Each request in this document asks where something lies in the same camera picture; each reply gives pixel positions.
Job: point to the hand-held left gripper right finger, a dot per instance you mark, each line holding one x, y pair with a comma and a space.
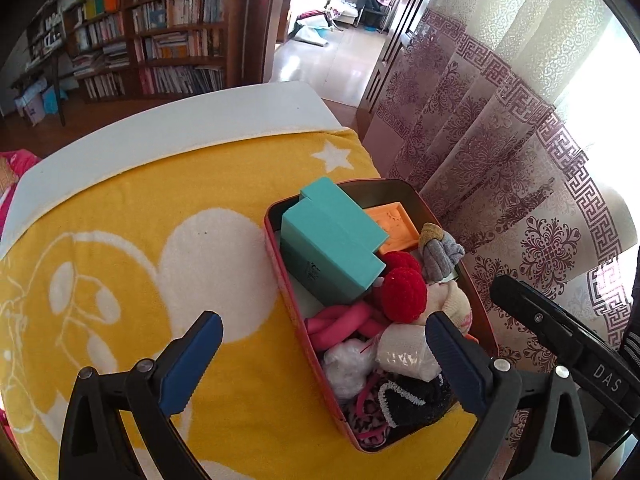
457, 365

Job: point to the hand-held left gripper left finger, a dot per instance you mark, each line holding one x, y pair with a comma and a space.
192, 362

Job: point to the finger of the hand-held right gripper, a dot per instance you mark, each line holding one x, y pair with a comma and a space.
535, 317

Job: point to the white bandage roll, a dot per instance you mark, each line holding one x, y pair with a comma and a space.
405, 352

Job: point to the black fuzzy sock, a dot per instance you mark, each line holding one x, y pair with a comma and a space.
415, 400

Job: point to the cream sock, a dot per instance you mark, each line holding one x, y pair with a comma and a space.
450, 305

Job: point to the red pompom ball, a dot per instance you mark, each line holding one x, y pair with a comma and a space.
405, 295
400, 260

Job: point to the pink leopard print cloth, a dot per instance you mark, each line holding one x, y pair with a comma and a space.
365, 410

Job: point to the white plastic bag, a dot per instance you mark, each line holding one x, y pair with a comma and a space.
347, 365

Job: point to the grey sock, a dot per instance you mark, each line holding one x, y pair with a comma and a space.
440, 255

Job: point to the orange embossed toy block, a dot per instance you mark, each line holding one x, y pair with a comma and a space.
395, 227

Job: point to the teal box with black print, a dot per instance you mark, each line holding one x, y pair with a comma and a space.
330, 240

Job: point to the red tin container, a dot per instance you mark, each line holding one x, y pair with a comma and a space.
395, 192

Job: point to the plain teal cardboard box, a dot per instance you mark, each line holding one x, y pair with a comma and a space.
325, 192

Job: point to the yellow printed towel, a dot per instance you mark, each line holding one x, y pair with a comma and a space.
150, 200

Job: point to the purple patterned curtain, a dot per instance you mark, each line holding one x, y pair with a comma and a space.
500, 135

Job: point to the blue plastic stool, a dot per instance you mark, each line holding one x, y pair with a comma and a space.
51, 100

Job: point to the white storage box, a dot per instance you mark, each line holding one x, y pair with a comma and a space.
30, 109

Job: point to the brown wooden door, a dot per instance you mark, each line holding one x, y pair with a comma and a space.
395, 35

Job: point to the dark wooden desk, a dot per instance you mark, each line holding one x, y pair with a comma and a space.
45, 75

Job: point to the wooden bookshelf with books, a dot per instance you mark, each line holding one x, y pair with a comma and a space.
160, 35

